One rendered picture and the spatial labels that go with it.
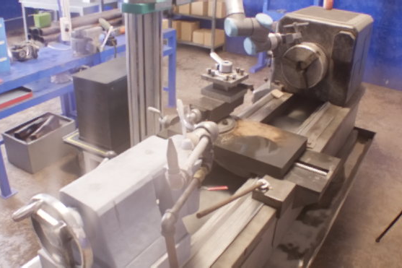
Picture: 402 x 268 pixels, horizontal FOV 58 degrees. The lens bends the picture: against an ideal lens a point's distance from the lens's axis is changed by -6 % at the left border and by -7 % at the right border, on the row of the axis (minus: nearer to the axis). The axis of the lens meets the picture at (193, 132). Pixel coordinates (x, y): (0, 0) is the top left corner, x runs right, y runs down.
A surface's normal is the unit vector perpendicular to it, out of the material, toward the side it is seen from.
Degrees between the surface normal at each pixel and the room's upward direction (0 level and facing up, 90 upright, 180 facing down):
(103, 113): 90
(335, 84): 90
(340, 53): 90
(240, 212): 0
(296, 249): 0
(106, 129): 90
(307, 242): 0
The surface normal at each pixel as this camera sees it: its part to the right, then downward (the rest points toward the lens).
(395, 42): -0.56, 0.37
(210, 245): 0.03, -0.89
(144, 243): 0.77, -0.11
